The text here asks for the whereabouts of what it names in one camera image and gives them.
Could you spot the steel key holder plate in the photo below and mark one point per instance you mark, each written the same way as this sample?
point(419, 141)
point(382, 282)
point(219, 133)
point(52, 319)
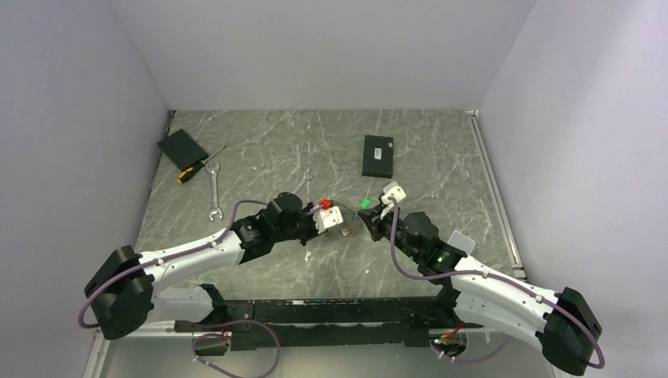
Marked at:
point(351, 220)

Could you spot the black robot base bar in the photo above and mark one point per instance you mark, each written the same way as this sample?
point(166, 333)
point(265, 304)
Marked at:
point(408, 321)

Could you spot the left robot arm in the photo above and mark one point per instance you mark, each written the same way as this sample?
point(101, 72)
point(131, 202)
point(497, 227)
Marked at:
point(131, 289)

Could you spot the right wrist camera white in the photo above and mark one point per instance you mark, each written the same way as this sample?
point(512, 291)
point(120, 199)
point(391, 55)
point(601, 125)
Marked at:
point(392, 190)

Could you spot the green key tag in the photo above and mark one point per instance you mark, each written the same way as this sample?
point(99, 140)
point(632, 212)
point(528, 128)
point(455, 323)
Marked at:
point(365, 203)

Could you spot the small silver wrench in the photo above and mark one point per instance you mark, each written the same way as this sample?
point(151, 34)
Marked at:
point(306, 177)

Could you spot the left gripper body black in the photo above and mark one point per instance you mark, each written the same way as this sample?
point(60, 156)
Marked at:
point(303, 227)

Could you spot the black box on table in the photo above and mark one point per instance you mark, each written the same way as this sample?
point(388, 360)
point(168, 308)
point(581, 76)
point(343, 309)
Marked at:
point(377, 156)

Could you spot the yellow handled screwdriver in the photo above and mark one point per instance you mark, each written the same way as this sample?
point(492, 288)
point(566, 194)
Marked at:
point(190, 172)

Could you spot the large silver wrench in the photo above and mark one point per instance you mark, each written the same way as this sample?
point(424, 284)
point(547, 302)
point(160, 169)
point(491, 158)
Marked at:
point(212, 168)

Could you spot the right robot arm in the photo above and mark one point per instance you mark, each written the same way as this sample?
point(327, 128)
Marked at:
point(560, 324)

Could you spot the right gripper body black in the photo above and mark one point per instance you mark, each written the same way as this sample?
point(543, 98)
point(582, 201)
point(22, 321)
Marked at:
point(381, 225)

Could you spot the aluminium rail right side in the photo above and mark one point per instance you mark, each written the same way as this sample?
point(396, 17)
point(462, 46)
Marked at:
point(518, 268)

